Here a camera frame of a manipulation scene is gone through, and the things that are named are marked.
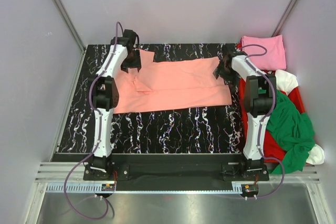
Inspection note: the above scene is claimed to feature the salmon pink t shirt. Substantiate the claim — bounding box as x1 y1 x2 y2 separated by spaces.
114 50 232 114

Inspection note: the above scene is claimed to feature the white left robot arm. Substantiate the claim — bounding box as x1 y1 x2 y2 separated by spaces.
89 29 141 158

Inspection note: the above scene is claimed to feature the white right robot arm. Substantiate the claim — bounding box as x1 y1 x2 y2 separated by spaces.
213 44 277 161

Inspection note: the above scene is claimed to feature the black marble pattern mat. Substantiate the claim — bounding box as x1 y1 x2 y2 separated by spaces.
56 45 244 154

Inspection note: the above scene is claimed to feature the folded pink t shirt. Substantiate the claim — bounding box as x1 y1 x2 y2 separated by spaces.
241 35 287 71

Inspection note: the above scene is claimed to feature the red plastic bin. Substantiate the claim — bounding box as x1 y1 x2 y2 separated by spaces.
238 74 307 163

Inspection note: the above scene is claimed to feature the green t shirt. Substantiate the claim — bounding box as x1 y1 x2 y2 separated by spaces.
267 90 315 174

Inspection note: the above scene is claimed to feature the red t shirt in bin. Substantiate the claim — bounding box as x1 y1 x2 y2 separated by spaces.
238 79 286 161

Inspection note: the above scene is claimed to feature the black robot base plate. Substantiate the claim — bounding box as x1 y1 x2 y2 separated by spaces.
83 154 269 185

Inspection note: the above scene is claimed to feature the white slotted cable duct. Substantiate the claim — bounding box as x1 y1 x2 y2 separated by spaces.
46 183 242 194

